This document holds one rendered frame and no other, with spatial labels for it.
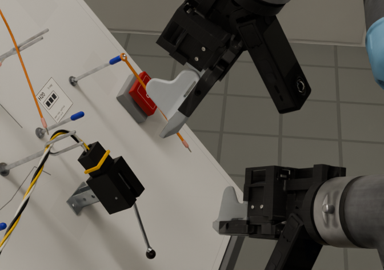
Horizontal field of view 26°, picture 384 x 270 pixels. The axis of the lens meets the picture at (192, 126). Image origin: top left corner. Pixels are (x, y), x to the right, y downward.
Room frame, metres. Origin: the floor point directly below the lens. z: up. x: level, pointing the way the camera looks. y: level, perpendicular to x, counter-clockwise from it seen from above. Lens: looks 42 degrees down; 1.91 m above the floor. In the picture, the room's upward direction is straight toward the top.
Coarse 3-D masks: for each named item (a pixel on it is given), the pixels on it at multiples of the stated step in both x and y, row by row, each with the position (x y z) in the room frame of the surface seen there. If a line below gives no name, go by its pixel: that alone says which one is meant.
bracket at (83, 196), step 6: (84, 186) 0.78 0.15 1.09; (78, 192) 0.77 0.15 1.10; (84, 192) 0.75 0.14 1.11; (90, 192) 0.75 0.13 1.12; (72, 198) 0.76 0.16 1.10; (78, 198) 0.76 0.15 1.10; (84, 198) 0.77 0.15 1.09; (90, 198) 0.75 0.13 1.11; (96, 198) 0.75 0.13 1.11; (72, 204) 0.75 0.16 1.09; (78, 204) 0.76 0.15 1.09; (84, 204) 0.75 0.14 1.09; (90, 204) 0.75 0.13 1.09; (78, 210) 0.75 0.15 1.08
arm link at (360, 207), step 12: (360, 180) 0.58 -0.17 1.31; (372, 180) 0.57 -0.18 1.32; (348, 192) 0.57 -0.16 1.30; (360, 192) 0.56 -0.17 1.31; (372, 192) 0.55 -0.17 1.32; (348, 204) 0.56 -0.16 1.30; (360, 204) 0.55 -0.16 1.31; (372, 204) 0.54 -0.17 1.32; (348, 216) 0.55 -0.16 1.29; (360, 216) 0.54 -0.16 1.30; (372, 216) 0.53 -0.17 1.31; (348, 228) 0.55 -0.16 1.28; (360, 228) 0.54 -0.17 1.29; (372, 228) 0.53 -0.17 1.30; (360, 240) 0.54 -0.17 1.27; (372, 240) 0.53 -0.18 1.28
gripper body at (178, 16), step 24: (192, 0) 0.74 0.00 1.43; (216, 0) 0.72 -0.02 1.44; (240, 0) 0.69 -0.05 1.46; (168, 24) 0.72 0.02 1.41; (192, 24) 0.71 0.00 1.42; (216, 24) 0.72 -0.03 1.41; (168, 48) 0.71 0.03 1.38; (192, 48) 0.71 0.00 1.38; (216, 48) 0.69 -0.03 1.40; (240, 48) 0.69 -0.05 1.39
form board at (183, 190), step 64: (0, 0) 0.94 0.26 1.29; (64, 0) 1.03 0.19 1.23; (64, 64) 0.93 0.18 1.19; (0, 128) 0.78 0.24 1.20; (64, 128) 0.84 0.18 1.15; (128, 128) 0.92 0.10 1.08; (0, 192) 0.70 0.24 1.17; (64, 192) 0.76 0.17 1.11; (192, 192) 0.90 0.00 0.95; (0, 256) 0.63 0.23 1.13; (64, 256) 0.68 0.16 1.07; (128, 256) 0.74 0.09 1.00; (192, 256) 0.81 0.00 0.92
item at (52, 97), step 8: (48, 80) 0.89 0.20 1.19; (48, 88) 0.88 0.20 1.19; (56, 88) 0.89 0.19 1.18; (40, 96) 0.86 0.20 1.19; (48, 96) 0.87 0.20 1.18; (56, 96) 0.88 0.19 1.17; (64, 96) 0.89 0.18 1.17; (48, 104) 0.86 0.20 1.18; (56, 104) 0.87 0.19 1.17; (64, 104) 0.88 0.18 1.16; (72, 104) 0.88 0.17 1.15; (48, 112) 0.85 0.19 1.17; (56, 112) 0.86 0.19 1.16; (64, 112) 0.86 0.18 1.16; (56, 120) 0.84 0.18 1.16
